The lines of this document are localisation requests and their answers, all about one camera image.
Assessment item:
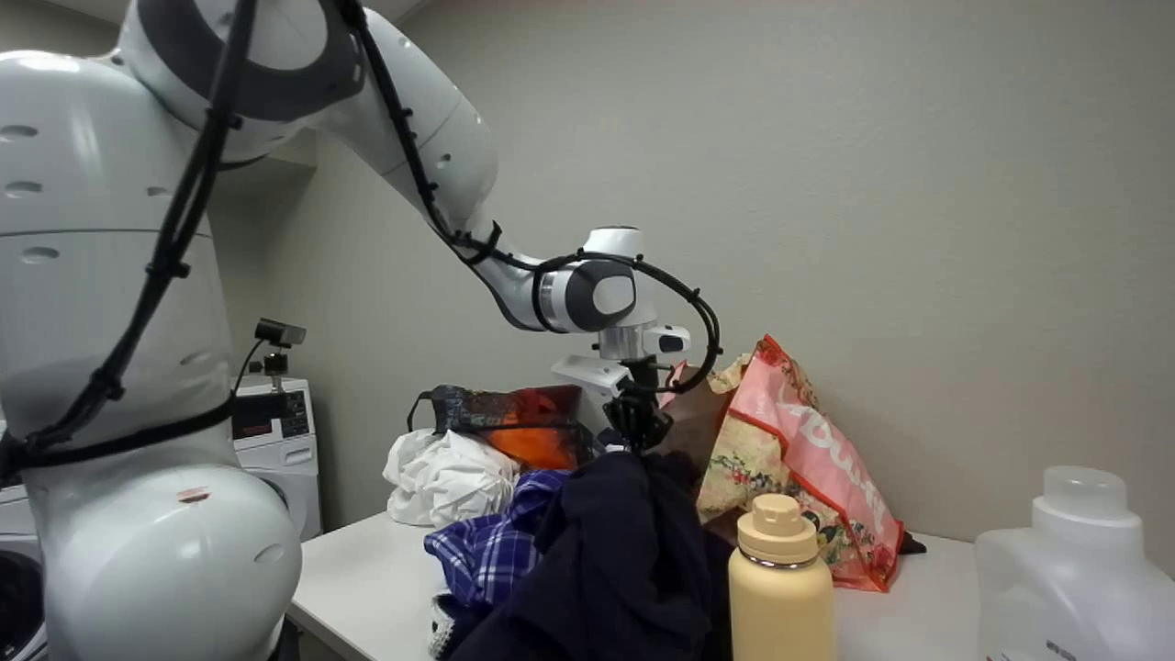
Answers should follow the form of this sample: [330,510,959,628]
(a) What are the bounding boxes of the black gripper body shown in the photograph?
[606,351,672,433]

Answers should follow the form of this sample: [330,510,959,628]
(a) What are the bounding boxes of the dark navy garment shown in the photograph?
[442,446,733,661]

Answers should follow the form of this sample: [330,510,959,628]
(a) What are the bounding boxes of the dark printed tote bag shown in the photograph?
[404,380,596,472]

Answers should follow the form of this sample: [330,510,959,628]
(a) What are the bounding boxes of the floral bag with red sides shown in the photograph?
[656,334,929,594]

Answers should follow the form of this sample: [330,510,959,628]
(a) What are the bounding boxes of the blue plaid cloth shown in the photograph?
[423,468,580,617]

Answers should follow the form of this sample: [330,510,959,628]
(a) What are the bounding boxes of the white cloth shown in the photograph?
[378,424,526,533]

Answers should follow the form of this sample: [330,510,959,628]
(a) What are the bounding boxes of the tan water bottle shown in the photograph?
[728,492,842,661]

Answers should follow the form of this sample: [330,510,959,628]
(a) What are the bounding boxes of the black webcam on stand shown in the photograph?
[232,315,308,396]

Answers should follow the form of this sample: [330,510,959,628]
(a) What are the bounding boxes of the translucent plastic jug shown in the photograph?
[974,462,1175,661]

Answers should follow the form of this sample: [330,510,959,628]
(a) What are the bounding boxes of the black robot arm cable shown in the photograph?
[0,0,728,489]

